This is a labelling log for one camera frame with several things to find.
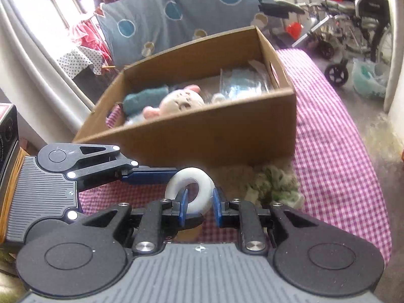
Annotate white plastic bag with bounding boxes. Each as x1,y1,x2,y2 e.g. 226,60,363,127
350,58,391,100

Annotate black silver wheelchair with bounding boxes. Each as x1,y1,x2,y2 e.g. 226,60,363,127
257,0,396,88

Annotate blue patterned bedsheet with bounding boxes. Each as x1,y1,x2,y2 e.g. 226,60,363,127
94,0,276,69

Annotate small red plastic bag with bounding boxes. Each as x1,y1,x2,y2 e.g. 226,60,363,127
285,22,304,40

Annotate pink ruffled garment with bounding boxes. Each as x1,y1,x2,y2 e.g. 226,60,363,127
67,18,114,66

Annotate blue face mask pack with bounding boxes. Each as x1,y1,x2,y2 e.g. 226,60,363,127
219,67,275,99

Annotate teal towel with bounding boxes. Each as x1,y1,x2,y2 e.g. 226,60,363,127
122,85,170,116

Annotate cream curtain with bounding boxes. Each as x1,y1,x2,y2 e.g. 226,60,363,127
0,0,96,134

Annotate brown cardboard box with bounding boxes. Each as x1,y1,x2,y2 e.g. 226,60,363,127
72,25,298,168

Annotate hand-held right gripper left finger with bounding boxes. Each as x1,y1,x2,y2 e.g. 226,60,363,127
81,188,204,256

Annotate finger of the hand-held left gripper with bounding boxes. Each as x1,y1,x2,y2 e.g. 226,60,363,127
67,210,93,225
66,144,178,193

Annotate pink round plush toy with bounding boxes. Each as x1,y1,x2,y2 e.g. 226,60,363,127
142,84,206,121

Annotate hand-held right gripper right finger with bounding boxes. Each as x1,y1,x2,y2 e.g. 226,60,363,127
213,187,320,256

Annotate white soft ring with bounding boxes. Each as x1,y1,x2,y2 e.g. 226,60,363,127
164,167,215,216

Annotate white polka dot cloth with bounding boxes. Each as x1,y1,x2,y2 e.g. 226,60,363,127
56,45,107,80

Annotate black appliance box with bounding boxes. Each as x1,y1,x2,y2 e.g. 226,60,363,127
0,102,21,181

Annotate green white scrunchie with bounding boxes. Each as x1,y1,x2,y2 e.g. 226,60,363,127
244,164,305,211

